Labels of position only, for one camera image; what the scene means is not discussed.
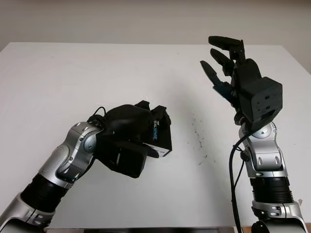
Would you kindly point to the black RealSense box lid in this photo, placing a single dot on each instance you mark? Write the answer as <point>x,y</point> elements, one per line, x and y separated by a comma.
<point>164,138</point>

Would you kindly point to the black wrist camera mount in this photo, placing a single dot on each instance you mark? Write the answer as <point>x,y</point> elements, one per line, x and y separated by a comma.
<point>124,160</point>
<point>264,99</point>

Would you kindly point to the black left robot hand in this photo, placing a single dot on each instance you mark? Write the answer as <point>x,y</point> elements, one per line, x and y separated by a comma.
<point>126,121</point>

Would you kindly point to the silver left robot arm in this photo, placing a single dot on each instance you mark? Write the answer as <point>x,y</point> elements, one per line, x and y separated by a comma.
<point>63,160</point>

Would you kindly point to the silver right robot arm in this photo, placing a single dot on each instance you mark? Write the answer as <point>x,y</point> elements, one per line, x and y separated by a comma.
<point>267,157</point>

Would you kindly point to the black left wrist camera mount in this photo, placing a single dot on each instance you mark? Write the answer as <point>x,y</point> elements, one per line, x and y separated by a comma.
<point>124,160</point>

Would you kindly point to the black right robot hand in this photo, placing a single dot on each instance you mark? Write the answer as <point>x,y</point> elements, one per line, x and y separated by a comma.
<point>247,72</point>

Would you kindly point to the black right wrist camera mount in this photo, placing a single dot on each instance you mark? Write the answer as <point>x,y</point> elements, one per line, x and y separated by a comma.
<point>264,99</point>

